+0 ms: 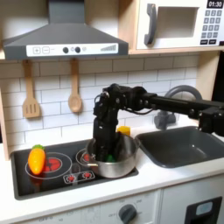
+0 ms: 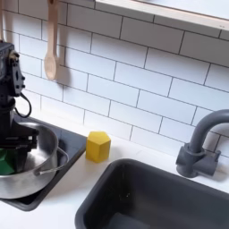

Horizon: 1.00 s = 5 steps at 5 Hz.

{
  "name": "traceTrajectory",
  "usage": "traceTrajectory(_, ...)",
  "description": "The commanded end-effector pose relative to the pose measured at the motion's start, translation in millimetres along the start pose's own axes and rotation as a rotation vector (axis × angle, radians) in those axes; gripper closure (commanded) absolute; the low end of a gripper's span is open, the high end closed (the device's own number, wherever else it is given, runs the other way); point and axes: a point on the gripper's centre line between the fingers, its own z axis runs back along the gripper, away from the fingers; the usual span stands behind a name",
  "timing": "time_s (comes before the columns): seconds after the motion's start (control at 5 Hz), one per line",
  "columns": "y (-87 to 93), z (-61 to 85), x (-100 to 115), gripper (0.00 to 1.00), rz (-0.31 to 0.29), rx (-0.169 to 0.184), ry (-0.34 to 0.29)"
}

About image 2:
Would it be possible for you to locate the yellow block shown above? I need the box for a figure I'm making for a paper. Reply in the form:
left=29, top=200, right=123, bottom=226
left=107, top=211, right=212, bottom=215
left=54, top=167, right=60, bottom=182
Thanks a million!
left=85, top=131, right=112, bottom=165

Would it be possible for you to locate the slotted wooden spatula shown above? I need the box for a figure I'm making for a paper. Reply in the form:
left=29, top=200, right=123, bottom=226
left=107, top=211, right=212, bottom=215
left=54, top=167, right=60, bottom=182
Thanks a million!
left=0, top=0, right=4, bottom=41

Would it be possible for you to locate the dark grey tap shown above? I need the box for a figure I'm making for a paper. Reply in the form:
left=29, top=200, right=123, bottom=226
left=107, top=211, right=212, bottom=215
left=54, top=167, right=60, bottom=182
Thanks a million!
left=175, top=108, right=229, bottom=179

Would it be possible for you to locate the green block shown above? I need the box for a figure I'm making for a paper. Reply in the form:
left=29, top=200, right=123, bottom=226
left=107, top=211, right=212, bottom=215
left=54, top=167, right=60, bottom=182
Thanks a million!
left=0, top=148, right=16, bottom=176

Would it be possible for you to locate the light wooden shelf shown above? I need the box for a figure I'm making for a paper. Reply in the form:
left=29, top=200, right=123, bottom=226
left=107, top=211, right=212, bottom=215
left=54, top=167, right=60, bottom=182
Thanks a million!
left=94, top=0, right=229, bottom=32

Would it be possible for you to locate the steel pot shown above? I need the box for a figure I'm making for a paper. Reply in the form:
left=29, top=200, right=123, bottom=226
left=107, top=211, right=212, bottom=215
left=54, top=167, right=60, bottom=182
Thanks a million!
left=0, top=121, right=71, bottom=200

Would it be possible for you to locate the black stove top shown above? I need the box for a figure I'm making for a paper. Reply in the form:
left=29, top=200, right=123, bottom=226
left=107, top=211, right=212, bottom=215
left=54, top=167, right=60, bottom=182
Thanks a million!
left=0, top=114, right=89, bottom=212

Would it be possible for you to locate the dark grey sink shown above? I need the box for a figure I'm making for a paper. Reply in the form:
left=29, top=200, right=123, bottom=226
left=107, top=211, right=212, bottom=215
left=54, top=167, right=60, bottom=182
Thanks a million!
left=74, top=157, right=229, bottom=229

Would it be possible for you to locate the wooden spoon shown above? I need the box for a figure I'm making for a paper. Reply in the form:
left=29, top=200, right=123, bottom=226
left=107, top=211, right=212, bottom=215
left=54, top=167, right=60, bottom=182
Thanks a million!
left=43, top=0, right=60, bottom=81

